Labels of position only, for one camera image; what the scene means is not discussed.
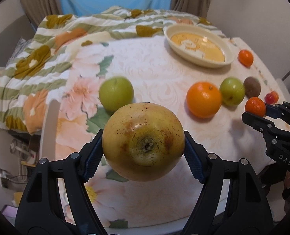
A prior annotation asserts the patterned pillow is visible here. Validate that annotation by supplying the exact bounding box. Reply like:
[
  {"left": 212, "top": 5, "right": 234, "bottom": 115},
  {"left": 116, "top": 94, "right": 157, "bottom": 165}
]
[{"left": 6, "top": 37, "right": 32, "bottom": 66}]

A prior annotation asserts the green apple left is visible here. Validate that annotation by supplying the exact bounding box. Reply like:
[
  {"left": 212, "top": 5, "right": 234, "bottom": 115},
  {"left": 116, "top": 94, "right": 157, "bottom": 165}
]
[{"left": 99, "top": 76, "right": 134, "bottom": 112}]

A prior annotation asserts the large orange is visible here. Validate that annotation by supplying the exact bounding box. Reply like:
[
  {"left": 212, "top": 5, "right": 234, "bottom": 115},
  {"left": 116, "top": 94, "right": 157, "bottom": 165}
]
[{"left": 186, "top": 81, "right": 222, "bottom": 119}]

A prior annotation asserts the small mandarin front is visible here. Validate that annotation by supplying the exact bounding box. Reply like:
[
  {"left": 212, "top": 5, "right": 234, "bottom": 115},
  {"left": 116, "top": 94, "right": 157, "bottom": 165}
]
[{"left": 244, "top": 97, "right": 266, "bottom": 117}]

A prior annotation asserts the cream duck plate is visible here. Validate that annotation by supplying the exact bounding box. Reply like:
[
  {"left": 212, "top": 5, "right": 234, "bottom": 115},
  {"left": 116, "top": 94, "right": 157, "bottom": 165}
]
[{"left": 164, "top": 24, "right": 235, "bottom": 69}]

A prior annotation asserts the green apple right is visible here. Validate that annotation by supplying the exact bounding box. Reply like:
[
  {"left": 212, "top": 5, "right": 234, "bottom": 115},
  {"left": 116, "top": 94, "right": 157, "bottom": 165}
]
[{"left": 219, "top": 77, "right": 246, "bottom": 107}]

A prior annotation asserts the green striped floral duvet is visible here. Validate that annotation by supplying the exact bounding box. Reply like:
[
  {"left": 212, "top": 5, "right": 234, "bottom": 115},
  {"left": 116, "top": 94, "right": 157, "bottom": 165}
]
[{"left": 0, "top": 6, "right": 223, "bottom": 134}]

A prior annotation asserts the orange near plate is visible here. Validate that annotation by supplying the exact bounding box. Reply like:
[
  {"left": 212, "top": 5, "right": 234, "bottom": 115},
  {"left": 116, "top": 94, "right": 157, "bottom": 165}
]
[{"left": 238, "top": 49, "right": 254, "bottom": 67}]

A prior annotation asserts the large yellow-brown pear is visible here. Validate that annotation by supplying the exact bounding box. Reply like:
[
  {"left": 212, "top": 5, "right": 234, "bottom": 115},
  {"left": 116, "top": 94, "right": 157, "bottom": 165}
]
[{"left": 102, "top": 102, "right": 185, "bottom": 181}]

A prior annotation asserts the small orange tomato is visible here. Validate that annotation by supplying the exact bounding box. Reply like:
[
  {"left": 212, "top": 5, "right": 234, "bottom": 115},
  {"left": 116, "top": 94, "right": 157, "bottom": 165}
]
[{"left": 270, "top": 91, "right": 279, "bottom": 103}]

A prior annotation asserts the brown kiwi with sticker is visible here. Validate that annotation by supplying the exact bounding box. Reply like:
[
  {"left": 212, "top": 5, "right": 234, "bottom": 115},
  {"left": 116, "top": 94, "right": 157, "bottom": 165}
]
[{"left": 243, "top": 77, "right": 261, "bottom": 98}]

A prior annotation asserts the green apple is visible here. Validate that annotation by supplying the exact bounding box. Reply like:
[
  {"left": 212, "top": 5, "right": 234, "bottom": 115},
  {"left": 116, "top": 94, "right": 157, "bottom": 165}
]
[
  {"left": 99, "top": 76, "right": 134, "bottom": 112},
  {"left": 219, "top": 77, "right": 246, "bottom": 107}
]

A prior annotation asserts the red cherry tomato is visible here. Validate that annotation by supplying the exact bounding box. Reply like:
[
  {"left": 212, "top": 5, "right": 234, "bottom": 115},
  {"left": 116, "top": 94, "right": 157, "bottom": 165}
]
[{"left": 265, "top": 93, "right": 275, "bottom": 105}]

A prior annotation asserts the grey upholstered headboard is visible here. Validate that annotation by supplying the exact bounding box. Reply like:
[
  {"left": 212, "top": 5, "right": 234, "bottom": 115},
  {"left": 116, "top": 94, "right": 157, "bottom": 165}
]
[{"left": 0, "top": 15, "right": 35, "bottom": 67}]

